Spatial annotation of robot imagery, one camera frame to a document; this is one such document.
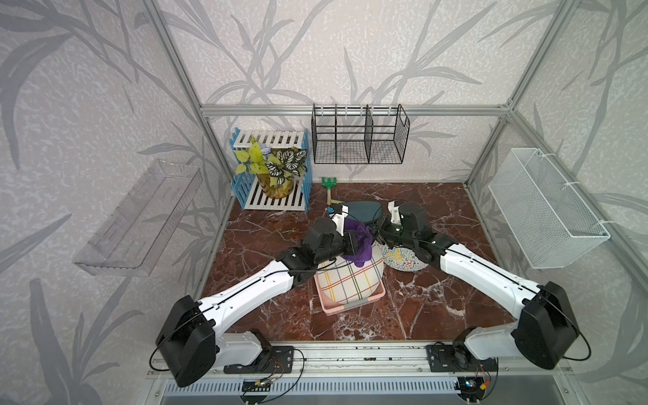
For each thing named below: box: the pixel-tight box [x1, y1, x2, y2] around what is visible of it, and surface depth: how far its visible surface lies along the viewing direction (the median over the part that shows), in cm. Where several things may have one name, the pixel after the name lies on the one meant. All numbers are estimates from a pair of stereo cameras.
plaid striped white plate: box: [317, 243, 385, 305], surface depth 86 cm
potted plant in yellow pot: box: [233, 136, 308, 200], surface depth 96 cm
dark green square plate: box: [341, 200, 383, 223], surface depth 73 cm
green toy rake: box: [321, 176, 338, 206], surface depth 122 cm
